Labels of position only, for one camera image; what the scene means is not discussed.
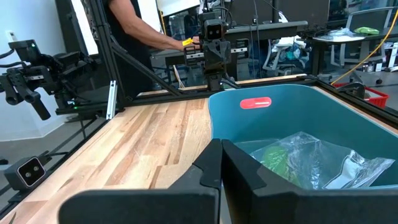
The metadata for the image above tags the yellow cable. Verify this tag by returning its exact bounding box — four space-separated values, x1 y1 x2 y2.
331 9 398 85

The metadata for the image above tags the red oval label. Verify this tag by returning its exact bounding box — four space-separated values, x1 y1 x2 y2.
239 96 272 110

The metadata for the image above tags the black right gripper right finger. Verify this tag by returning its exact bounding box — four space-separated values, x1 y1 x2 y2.
222 139 398 224

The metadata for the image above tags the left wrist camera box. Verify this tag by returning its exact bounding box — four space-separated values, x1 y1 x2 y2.
201 18 228 41

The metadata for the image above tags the silver metal bracket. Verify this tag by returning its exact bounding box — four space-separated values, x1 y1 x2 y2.
106 80 118 121

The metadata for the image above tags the red plastic crate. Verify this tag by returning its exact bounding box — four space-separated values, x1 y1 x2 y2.
332 82 390 109

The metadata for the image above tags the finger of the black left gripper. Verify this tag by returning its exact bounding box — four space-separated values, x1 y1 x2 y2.
206 73 215 93
214 73 223 93

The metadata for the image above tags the green elastic bandage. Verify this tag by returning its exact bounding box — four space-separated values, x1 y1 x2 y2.
262 145 301 187

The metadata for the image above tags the black table edge rail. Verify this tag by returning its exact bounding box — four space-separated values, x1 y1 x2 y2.
118 74 398 127

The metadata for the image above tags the black aluminium frame strut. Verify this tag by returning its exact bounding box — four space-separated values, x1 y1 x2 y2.
88 0 187 108

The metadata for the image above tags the person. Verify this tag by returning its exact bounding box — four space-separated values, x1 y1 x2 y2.
102 0 201 99

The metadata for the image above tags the black desk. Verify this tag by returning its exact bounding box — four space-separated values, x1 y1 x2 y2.
312 32 398 78

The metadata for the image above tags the clear plastic bag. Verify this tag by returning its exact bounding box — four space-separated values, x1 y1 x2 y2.
250 131 396 190

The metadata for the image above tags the green object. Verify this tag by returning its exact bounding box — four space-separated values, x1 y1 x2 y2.
354 26 380 35

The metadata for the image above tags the grey table-level camera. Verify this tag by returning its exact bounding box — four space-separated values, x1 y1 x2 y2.
3 156 47 192

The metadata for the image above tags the grey office chair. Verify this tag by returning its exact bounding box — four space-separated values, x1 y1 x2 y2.
329 6 398 68

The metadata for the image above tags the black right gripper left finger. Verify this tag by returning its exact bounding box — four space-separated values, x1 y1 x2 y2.
58 139 223 224

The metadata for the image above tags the teal plastic bin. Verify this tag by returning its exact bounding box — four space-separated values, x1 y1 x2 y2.
207 83 398 190

